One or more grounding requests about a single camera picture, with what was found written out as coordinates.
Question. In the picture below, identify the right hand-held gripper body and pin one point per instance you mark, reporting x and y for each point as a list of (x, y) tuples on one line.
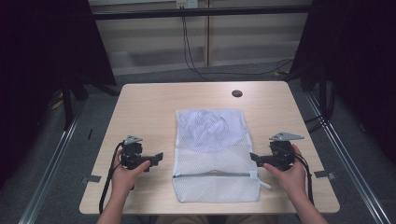
[(281, 154)]

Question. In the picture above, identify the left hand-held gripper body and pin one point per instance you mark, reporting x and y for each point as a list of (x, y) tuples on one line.
[(130, 155)]

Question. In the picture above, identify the white mesh laundry bag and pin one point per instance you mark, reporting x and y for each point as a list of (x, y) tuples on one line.
[(214, 174)]

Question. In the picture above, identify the person's left hand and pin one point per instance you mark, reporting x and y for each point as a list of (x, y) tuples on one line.
[(124, 180)]

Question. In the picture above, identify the person's right hand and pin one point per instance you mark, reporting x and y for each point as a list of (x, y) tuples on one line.
[(288, 180)]

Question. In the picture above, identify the grey tape piece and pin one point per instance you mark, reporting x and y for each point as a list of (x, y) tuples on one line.
[(325, 174), (91, 179)]

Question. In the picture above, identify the small black floor tape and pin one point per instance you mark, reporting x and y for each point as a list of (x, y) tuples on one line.
[(90, 134)]

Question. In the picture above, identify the white garment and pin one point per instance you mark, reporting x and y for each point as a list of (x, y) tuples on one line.
[(211, 130)]

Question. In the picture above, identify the black metal stand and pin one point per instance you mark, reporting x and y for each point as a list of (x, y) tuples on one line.
[(67, 105), (324, 93)]

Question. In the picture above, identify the black curtain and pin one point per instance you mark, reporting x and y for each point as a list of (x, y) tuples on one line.
[(358, 62), (37, 62)]

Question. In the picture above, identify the black horizontal bar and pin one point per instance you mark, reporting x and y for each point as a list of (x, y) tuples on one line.
[(199, 12)]

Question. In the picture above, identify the white power outlet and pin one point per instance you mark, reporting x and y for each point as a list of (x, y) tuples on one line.
[(187, 3)]

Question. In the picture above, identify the metal floor rail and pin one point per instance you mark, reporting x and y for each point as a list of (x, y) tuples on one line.
[(49, 168), (348, 161)]

